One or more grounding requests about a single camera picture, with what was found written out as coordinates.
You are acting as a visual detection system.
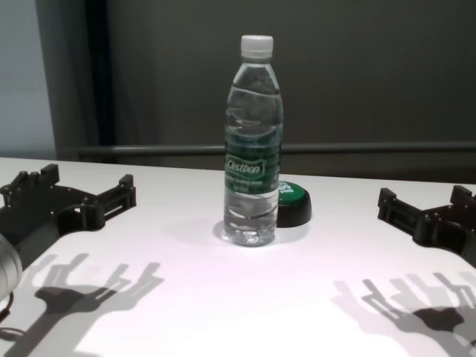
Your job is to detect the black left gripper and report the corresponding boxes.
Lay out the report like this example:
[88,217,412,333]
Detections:
[0,164,138,249]

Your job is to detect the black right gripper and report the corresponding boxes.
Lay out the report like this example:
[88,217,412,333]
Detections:
[378,184,476,268]

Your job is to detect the clear water bottle green label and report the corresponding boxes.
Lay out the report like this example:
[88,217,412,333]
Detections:
[222,35,284,248]

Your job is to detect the green YES button black base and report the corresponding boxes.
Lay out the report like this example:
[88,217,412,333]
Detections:
[277,180,312,228]

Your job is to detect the grey horizontal wall rail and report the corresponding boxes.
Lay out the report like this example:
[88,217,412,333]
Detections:
[77,141,476,160]

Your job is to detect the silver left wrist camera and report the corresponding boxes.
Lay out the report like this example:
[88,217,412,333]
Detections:
[0,234,24,298]

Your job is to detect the black left wrist camera cable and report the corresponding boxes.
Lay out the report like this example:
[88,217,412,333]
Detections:
[0,292,16,335]

